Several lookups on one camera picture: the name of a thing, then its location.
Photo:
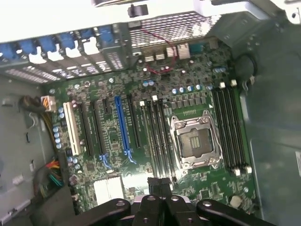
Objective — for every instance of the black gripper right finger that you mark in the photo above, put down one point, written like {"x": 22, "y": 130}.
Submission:
{"x": 175, "y": 212}

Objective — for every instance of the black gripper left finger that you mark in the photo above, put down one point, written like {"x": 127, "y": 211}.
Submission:
{"x": 145, "y": 212}

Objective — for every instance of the black RAM slot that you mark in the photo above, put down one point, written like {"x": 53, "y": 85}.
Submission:
{"x": 240, "y": 127}
{"x": 223, "y": 127}
{"x": 156, "y": 139}
{"x": 168, "y": 139}
{"x": 162, "y": 139}
{"x": 149, "y": 139}
{"x": 234, "y": 127}
{"x": 229, "y": 127}

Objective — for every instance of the silver chipset heatsink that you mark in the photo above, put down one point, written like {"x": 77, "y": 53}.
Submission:
{"x": 108, "y": 188}

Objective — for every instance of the green motherboard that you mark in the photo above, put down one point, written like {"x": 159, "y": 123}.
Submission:
{"x": 207, "y": 179}

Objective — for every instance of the round coin battery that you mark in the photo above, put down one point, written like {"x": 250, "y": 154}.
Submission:
{"x": 235, "y": 200}

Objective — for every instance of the silver CPU socket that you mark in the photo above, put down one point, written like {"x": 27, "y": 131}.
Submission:
{"x": 195, "y": 141}

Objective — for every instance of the blue expansion slot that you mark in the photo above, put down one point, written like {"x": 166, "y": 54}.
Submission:
{"x": 122, "y": 124}

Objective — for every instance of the long black expansion slot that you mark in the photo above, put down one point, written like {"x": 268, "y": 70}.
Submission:
{"x": 134, "y": 120}
{"x": 85, "y": 129}
{"x": 97, "y": 128}

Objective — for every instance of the white expansion slot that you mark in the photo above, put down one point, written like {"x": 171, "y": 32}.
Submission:
{"x": 71, "y": 129}

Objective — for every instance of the short black expansion slot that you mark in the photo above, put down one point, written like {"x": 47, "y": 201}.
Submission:
{"x": 107, "y": 105}

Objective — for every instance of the grey metal PC case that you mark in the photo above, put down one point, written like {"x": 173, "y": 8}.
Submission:
{"x": 272, "y": 117}

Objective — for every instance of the white power connector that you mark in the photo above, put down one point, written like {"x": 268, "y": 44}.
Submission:
{"x": 48, "y": 103}

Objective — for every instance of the small silver finned heatsink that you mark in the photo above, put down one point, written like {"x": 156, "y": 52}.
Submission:
{"x": 183, "y": 50}

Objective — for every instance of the black round case speaker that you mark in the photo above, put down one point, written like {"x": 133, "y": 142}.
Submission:
{"x": 245, "y": 64}

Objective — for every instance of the blue rear port connector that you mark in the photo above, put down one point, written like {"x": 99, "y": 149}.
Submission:
{"x": 196, "y": 49}

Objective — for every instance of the black plastic case clip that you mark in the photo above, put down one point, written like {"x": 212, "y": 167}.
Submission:
{"x": 137, "y": 10}

